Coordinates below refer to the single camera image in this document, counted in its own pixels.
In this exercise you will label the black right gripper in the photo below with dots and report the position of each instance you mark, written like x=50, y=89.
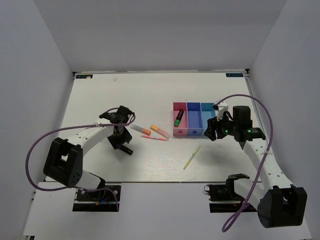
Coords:
x=212, y=125

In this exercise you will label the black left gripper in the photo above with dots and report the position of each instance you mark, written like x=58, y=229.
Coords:
x=126, y=137

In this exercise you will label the yellow thin pen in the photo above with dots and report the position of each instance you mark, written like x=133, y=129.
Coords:
x=191, y=157

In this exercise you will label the red pink thin pen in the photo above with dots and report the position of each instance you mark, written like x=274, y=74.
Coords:
x=154, y=138

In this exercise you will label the orange capped highlighter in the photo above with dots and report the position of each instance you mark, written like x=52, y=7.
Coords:
x=141, y=130

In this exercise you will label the green black highlighter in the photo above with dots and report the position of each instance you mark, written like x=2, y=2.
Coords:
x=178, y=118

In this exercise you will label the yellow capped pink highlighter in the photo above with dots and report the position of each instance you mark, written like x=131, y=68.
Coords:
x=160, y=131

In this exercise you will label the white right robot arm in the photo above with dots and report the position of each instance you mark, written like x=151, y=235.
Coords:
x=278, y=202

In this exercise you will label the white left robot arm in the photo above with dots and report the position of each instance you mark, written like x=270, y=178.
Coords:
x=64, y=162

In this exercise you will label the purple-blue storage bin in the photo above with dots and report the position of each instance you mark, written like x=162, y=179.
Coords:
x=194, y=117

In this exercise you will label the light blue storage bin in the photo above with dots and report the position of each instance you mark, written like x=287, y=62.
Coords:
x=207, y=113

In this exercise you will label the pink storage bin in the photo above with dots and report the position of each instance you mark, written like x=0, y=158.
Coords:
x=182, y=130

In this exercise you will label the right corner label sticker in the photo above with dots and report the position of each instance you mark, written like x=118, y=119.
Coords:
x=234, y=75

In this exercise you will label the corner label sticker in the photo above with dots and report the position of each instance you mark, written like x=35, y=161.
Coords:
x=234, y=75
x=84, y=76

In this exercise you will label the left corner label sticker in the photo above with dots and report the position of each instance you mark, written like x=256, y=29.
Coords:
x=84, y=76

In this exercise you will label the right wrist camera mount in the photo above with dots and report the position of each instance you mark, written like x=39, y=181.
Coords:
x=219, y=109

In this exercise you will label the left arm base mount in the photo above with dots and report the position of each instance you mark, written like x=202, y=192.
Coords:
x=101, y=201

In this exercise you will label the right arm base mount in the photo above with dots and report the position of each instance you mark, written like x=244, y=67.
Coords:
x=223, y=198

